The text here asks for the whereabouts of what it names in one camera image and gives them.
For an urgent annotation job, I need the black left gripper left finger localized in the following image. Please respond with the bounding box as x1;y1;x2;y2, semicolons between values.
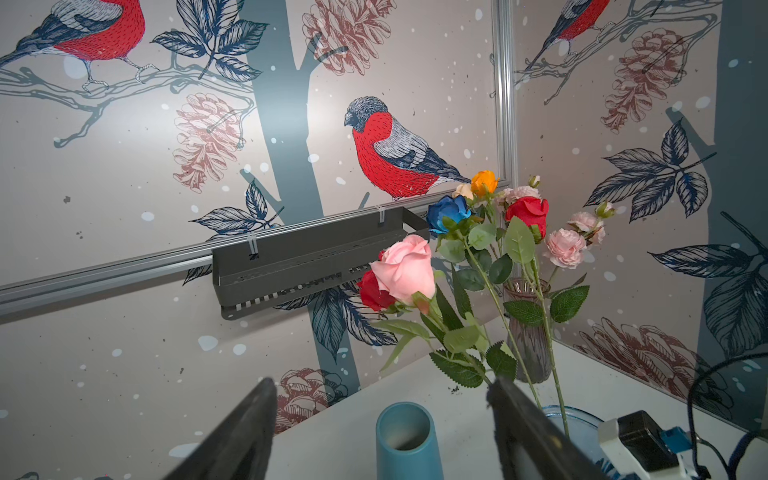
165;378;277;480

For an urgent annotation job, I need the orange artificial rose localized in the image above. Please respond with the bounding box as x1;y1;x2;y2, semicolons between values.
471;170;498;198

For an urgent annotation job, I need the pink artificial rose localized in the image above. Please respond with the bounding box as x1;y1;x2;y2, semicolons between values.
369;235;491;388

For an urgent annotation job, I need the blue purple glass vase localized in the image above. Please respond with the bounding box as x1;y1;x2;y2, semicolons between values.
564;406;605;466

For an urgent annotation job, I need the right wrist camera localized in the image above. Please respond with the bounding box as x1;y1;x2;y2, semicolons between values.
597;411;697;480

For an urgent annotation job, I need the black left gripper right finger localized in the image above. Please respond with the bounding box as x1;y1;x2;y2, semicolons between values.
487;377;606;480

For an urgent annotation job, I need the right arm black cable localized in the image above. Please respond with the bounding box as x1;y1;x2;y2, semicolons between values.
685;350;768;480

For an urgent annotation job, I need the pink peony spray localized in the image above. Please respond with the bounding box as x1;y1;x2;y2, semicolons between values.
499;175;541;205
544;201;616;282

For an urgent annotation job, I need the teal ceramic vase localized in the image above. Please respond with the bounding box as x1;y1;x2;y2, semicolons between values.
375;402;444;480

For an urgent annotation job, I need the cream peach artificial rose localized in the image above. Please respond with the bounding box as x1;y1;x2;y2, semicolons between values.
453;184;475;200

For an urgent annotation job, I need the pink grey glass vase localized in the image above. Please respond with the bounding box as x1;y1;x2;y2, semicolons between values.
504;278;552;384

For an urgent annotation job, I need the black hanging wire basket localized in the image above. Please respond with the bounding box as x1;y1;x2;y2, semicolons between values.
212;207;429;321

